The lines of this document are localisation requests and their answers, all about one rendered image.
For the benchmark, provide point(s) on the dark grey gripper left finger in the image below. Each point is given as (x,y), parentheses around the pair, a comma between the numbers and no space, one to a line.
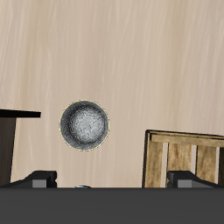
(40,178)

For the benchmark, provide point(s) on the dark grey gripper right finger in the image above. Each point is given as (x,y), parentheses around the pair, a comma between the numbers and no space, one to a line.
(182,178)

